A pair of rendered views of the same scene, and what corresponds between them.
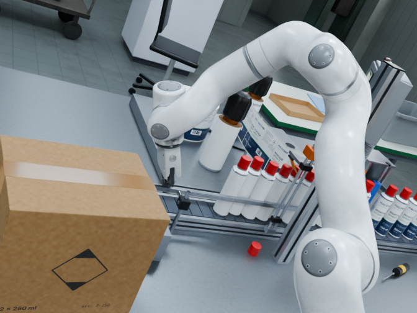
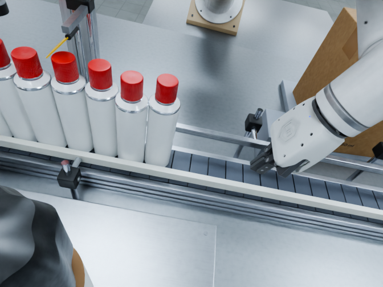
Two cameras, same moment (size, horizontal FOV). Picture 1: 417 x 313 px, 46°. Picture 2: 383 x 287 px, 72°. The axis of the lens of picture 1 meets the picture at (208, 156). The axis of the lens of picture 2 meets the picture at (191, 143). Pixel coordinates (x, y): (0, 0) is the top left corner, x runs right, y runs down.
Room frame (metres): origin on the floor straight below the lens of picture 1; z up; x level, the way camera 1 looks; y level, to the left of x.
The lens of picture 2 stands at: (1.60, 0.08, 1.32)
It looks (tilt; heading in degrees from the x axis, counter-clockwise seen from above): 49 degrees down; 204
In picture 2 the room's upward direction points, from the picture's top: 16 degrees clockwise
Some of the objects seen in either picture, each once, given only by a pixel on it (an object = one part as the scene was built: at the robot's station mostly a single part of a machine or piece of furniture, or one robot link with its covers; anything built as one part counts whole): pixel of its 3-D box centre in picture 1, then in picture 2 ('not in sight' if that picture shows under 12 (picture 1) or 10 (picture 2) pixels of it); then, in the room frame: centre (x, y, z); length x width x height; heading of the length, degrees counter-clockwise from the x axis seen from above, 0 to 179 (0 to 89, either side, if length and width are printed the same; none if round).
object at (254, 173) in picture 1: (245, 185); (131, 124); (1.37, -0.14, 0.98); 0.05 x 0.05 x 0.20
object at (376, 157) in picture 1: (373, 156); not in sight; (1.71, -0.54, 1.14); 0.14 x 0.11 x 0.01; 120
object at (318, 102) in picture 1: (327, 107); not in sight; (3.46, -0.63, 0.81); 0.32 x 0.24 x 0.01; 17
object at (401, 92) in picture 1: (374, 101); not in sight; (1.39, -0.36, 1.38); 0.17 x 0.10 x 0.19; 175
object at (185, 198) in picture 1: (175, 210); (247, 143); (1.18, 0.02, 0.91); 0.07 x 0.03 x 0.17; 30
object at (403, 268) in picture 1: (394, 272); not in sight; (1.52, -0.77, 0.84); 0.20 x 0.03 x 0.03; 143
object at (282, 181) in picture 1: (273, 192); (74, 109); (1.41, -0.24, 0.98); 0.05 x 0.05 x 0.20
